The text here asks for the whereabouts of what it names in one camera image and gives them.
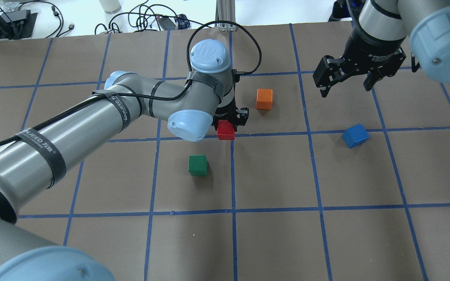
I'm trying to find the aluminium frame post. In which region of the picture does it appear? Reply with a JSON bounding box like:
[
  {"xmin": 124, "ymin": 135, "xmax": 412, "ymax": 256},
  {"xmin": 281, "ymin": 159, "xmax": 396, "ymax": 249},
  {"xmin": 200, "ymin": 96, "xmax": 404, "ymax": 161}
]
[{"xmin": 215, "ymin": 0, "xmax": 236, "ymax": 32}]

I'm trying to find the black monitor stand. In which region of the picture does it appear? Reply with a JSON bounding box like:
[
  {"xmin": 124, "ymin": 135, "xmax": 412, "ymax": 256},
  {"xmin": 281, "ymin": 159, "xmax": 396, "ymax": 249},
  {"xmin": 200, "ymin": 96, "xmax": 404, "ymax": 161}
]
[{"xmin": 0, "ymin": 10, "xmax": 38, "ymax": 40}]

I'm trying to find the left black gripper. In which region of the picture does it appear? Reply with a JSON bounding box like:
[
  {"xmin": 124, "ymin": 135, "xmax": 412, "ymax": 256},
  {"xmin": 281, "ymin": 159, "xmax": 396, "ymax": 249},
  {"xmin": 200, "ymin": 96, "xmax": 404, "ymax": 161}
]
[{"xmin": 211, "ymin": 94, "xmax": 249, "ymax": 127}]

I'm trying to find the black power adapter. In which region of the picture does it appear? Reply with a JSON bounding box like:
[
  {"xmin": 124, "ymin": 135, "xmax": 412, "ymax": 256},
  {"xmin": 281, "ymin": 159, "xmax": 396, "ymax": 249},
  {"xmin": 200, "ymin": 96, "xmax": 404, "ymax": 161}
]
[{"xmin": 156, "ymin": 16, "xmax": 177, "ymax": 30}]

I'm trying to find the blue block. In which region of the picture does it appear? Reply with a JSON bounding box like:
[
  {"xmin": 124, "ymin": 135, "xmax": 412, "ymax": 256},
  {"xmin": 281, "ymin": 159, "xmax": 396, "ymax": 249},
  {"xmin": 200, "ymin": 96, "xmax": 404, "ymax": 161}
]
[{"xmin": 342, "ymin": 123, "xmax": 370, "ymax": 149}]

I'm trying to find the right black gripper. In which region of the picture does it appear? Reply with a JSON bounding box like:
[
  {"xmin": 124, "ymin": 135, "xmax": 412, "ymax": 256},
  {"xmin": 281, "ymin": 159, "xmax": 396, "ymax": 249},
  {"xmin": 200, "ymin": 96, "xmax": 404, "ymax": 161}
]
[{"xmin": 313, "ymin": 34, "xmax": 406, "ymax": 97}]

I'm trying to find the orange block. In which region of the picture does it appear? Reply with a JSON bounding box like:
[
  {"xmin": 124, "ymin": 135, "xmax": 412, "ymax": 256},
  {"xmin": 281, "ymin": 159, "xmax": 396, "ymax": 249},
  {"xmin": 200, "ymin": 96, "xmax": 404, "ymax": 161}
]
[{"xmin": 256, "ymin": 89, "xmax": 273, "ymax": 110}]

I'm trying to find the red block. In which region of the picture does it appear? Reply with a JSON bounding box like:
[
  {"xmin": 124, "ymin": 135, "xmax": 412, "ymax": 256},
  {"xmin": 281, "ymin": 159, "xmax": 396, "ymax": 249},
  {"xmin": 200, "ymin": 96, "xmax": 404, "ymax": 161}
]
[{"xmin": 217, "ymin": 120, "xmax": 236, "ymax": 141}]

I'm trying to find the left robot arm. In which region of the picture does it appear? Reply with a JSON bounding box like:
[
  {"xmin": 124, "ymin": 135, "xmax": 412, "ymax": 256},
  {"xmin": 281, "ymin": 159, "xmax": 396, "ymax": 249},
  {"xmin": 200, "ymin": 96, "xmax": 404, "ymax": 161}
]
[{"xmin": 0, "ymin": 39, "xmax": 248, "ymax": 281}]

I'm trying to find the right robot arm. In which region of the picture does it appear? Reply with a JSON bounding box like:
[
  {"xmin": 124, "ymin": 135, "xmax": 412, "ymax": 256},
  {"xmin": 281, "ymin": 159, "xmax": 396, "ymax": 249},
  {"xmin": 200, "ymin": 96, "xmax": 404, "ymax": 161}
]
[{"xmin": 313, "ymin": 0, "xmax": 450, "ymax": 98}]

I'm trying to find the green block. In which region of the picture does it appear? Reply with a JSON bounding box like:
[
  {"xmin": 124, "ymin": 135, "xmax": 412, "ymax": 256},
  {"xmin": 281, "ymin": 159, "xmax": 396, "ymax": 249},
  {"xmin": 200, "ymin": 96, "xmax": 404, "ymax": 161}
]
[{"xmin": 188, "ymin": 155, "xmax": 208, "ymax": 176}]

